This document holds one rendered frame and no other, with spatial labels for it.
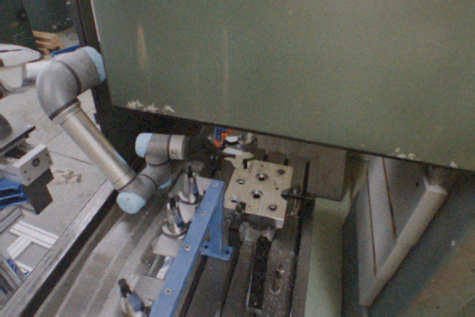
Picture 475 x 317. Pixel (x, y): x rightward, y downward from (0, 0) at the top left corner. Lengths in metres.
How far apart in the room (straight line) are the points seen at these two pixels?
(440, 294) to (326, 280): 0.72
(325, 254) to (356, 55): 1.19
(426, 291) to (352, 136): 0.43
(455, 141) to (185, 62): 0.43
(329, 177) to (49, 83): 1.40
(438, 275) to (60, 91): 1.00
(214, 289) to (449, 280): 0.65
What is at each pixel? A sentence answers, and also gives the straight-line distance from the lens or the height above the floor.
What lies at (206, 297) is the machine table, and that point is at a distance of 1.06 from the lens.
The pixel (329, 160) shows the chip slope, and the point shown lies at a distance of 1.87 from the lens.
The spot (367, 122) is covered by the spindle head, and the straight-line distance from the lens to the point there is 0.52.
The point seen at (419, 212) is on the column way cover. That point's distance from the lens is 0.79.
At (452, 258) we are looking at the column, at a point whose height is 1.35.
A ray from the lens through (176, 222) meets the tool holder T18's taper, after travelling 0.77.
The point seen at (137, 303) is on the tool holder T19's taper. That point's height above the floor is 1.26.
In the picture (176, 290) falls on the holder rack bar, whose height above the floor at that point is 1.23.
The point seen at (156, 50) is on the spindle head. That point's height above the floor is 1.66.
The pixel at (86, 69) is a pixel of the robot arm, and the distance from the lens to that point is 1.03.
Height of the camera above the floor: 1.85
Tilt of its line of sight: 39 degrees down
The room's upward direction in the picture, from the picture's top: 4 degrees clockwise
